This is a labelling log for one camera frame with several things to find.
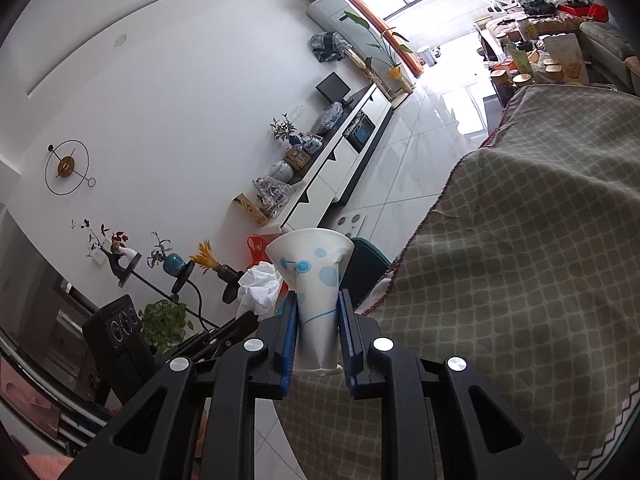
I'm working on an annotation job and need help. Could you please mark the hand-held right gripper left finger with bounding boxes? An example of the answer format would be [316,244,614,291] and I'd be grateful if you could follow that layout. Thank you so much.
[60,292,301,480]

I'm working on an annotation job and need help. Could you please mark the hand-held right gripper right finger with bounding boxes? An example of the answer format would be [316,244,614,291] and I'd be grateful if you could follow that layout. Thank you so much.
[336,289,577,480]

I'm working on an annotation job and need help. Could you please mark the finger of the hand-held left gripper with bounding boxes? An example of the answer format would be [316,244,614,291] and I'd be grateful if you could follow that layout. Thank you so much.
[154,310,262,367]

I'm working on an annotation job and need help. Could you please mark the white plastic bag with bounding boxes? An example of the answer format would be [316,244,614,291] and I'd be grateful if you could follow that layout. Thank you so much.
[236,262,284,322]

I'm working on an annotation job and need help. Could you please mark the blue dotted paper cup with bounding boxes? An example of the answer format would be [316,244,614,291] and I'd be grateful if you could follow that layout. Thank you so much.
[264,228,355,377]

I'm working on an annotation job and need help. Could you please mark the teal trash bin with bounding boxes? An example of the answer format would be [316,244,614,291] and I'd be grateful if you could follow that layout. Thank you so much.
[344,237,394,312]

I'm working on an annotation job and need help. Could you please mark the person's left forearm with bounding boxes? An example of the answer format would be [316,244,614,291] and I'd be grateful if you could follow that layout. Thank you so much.
[22,452,76,480]

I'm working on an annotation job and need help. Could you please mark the green potted plant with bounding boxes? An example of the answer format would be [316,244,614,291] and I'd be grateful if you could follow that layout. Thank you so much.
[138,299,196,356]

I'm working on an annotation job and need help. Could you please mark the yellow wheat black vase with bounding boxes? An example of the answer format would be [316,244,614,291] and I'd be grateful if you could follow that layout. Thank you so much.
[189,239,246,287]

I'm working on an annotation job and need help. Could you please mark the dark glass cabinet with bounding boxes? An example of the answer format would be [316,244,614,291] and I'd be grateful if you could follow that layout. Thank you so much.
[0,240,117,461]

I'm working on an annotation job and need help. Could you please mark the black stand with flowers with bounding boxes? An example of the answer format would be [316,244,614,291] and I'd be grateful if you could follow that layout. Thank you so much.
[69,217,144,289]

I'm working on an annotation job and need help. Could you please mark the blue vase with twigs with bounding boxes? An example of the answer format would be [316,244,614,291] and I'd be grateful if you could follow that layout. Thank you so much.
[148,231,187,279]

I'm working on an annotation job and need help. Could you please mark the red plastic bag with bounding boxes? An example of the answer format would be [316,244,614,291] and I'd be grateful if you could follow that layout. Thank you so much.
[245,234,279,266]

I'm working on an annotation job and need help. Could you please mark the white panel round holes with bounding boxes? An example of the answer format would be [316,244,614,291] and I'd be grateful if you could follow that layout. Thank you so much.
[333,212,366,239]

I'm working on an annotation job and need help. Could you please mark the yellow tissue box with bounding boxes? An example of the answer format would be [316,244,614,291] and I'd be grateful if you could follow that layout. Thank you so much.
[230,192,271,229]

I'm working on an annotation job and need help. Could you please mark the plastic wrapped glass ornament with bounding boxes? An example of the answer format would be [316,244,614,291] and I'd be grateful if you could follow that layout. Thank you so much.
[252,175,294,219]

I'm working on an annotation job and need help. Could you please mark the white ceramic jar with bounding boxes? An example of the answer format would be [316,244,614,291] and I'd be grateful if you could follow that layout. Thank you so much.
[268,159,296,184]

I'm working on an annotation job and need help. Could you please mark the white tv cabinet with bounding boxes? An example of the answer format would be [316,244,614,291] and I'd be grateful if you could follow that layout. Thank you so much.
[277,82,394,234]

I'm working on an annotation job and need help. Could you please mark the patterned green grey tablecloth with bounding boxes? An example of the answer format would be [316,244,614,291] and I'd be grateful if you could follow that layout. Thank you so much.
[274,84,640,480]

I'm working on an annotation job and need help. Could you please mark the brown decorated box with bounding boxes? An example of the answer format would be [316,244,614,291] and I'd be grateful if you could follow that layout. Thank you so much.
[283,144,311,169]

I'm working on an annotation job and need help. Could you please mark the small plant in vase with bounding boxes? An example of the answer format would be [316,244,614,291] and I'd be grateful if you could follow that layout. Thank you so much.
[269,113,301,149]

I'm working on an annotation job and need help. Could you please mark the plastic wrapped item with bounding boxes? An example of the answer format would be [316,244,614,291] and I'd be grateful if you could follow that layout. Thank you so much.
[312,102,345,136]

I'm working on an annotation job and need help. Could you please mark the black monitor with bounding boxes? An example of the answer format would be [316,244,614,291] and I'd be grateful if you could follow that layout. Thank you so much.
[315,72,351,106]

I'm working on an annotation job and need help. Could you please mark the cloth covered standing fan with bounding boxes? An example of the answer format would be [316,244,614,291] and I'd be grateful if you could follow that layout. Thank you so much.
[309,31,392,97]

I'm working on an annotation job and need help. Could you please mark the tall leafy plant yellow pot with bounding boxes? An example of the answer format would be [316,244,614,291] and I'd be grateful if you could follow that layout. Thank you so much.
[344,9,416,84]

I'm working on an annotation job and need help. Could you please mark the cluster of lidded jars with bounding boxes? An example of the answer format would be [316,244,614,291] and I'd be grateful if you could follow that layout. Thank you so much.
[487,14,569,106]

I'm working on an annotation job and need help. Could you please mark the dark coffee table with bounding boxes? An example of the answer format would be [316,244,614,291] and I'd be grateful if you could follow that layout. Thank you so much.
[474,9,591,111]

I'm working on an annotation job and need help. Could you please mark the green box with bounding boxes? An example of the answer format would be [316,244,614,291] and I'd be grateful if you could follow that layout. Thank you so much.
[504,42,531,76]

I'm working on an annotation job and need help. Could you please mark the white standing air conditioner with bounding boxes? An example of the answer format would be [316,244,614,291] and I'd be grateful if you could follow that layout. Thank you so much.
[306,0,416,96]

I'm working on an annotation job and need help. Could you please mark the beige paper bag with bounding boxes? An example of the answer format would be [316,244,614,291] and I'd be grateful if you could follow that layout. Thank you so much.
[542,33,591,86]

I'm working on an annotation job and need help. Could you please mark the green sofa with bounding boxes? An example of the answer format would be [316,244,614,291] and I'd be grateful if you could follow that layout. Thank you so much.
[579,19,640,92]

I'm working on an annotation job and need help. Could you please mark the round black wall clock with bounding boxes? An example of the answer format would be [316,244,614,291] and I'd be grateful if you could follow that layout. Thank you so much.
[44,138,97,196]

